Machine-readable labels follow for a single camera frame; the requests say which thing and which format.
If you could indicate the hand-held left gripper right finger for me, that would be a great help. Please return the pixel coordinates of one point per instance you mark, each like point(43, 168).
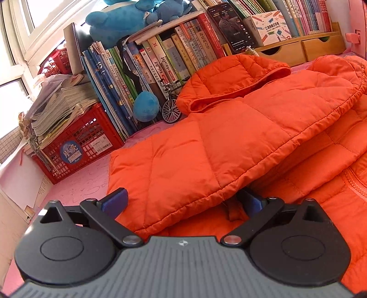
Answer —
point(253, 205)

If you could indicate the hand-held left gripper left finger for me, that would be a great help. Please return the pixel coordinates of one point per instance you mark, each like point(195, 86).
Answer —
point(116, 199)

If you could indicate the red plastic crate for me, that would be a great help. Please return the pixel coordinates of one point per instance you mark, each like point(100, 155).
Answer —
point(91, 137)

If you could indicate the wooden desk organizer with drawers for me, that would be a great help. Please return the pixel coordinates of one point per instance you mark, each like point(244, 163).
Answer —
point(321, 47)

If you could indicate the row of pale-spine books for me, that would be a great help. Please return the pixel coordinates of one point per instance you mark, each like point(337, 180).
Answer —
point(206, 3)

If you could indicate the white paper sheet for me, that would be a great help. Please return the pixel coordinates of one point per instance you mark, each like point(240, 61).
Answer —
point(23, 183)

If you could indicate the white pencil-print box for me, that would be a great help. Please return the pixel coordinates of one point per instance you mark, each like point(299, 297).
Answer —
point(269, 28)

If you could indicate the black smartphone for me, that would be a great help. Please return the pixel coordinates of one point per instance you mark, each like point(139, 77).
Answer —
point(229, 25)

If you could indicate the row of large upright books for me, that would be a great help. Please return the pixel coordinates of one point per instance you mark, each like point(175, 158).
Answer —
point(160, 57)

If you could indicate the orange down jacket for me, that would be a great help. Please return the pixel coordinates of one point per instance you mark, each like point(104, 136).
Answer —
point(229, 129)

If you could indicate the row of slim pastel books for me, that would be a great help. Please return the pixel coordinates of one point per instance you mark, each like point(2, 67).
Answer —
point(309, 14)

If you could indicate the dark grey board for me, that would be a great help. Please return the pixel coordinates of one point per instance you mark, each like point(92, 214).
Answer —
point(73, 48)

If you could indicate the blue dolphin plush toy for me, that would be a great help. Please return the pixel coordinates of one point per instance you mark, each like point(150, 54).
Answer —
point(166, 11)

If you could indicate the stack of paper booklets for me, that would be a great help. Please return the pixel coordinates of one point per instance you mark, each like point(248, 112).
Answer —
point(63, 100)

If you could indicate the grid-pattern board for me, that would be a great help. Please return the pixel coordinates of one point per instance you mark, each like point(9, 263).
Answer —
point(10, 143)

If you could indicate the black model bicycle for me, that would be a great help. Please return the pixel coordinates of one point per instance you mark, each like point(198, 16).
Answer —
point(171, 112)

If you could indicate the red plastic basket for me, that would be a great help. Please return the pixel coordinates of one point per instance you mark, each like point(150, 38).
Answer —
point(58, 60)

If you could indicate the boxed set of thin books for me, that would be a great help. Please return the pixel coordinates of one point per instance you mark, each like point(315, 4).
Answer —
point(252, 7)

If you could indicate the blue cat plush toy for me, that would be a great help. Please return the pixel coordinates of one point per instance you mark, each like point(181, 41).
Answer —
point(114, 23)

